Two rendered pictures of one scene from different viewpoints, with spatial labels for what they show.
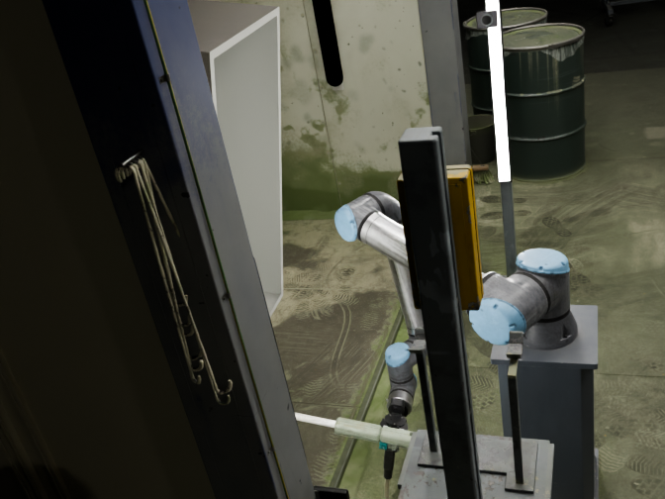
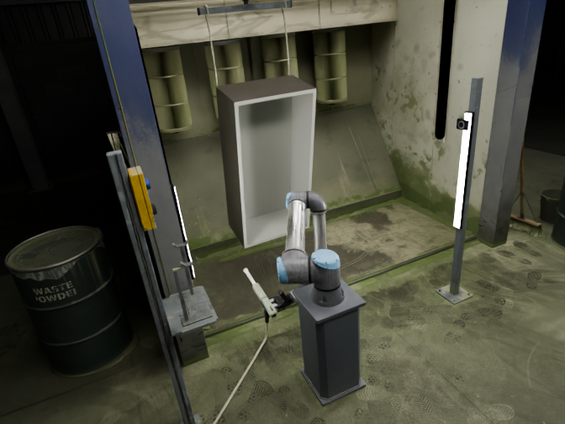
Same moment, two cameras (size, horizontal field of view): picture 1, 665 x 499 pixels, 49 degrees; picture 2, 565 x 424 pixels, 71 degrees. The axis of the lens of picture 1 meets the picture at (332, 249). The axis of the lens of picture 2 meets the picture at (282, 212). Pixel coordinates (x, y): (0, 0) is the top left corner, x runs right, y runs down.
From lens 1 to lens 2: 1.80 m
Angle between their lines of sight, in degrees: 41
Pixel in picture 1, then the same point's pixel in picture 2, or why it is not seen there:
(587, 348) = (326, 313)
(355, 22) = (459, 105)
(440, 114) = (490, 177)
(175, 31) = (134, 92)
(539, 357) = (305, 303)
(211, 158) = (146, 141)
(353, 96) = (448, 148)
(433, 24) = (499, 119)
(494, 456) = (197, 309)
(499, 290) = (288, 257)
